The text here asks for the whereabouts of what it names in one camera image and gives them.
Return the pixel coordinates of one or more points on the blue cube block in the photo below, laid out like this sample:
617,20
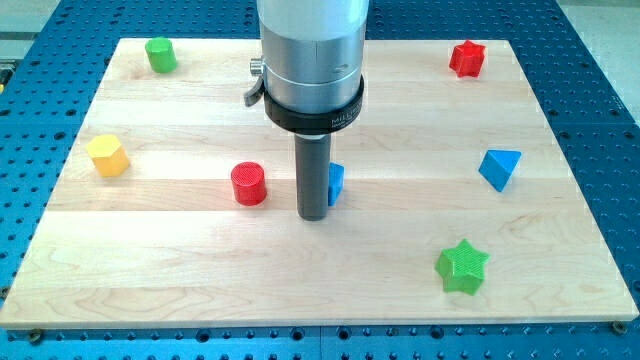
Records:
336,182

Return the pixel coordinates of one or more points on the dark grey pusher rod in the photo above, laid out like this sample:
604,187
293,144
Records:
312,157

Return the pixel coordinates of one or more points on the red cylinder block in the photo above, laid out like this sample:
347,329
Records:
248,181

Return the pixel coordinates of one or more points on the light wooden board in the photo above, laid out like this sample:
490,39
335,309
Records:
165,244

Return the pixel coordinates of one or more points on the green star block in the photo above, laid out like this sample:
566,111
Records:
462,268

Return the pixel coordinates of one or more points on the blue triangular prism block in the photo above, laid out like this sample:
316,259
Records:
498,166

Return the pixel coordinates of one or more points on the red star block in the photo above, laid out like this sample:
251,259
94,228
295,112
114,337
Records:
467,59

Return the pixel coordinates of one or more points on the green cylinder block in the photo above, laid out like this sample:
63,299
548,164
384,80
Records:
160,54

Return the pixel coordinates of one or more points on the yellow hexagon block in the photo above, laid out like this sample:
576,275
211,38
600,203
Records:
108,155

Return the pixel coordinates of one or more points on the blue perforated metal base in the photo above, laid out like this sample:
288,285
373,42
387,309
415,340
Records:
51,90

